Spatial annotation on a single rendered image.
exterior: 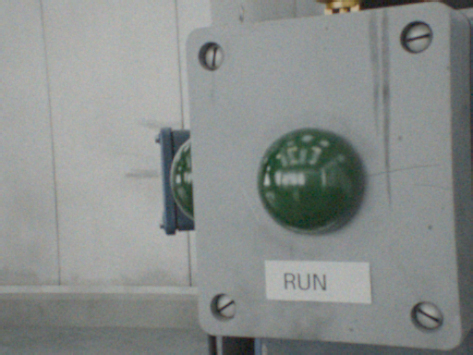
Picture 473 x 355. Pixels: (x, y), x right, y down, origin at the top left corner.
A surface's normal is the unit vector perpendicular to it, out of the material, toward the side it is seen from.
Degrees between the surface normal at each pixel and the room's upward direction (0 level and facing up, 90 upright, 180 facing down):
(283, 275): 90
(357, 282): 90
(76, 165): 90
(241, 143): 90
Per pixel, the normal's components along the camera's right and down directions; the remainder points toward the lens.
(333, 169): 0.27, -0.18
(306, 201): -0.21, 0.30
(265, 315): -0.37, 0.07
